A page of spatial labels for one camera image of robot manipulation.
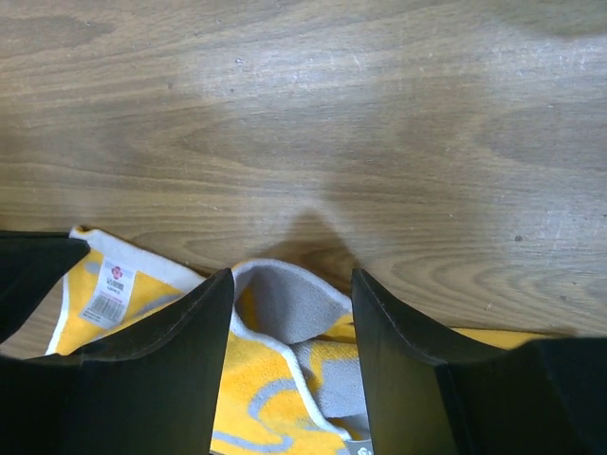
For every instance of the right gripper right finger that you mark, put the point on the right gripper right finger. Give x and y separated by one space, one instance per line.
431 390

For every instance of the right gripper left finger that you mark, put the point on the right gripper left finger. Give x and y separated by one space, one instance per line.
150 388

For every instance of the yellow grey duck towel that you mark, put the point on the yellow grey duck towel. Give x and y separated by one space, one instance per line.
291 380

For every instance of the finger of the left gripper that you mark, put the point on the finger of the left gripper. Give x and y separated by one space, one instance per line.
31 264

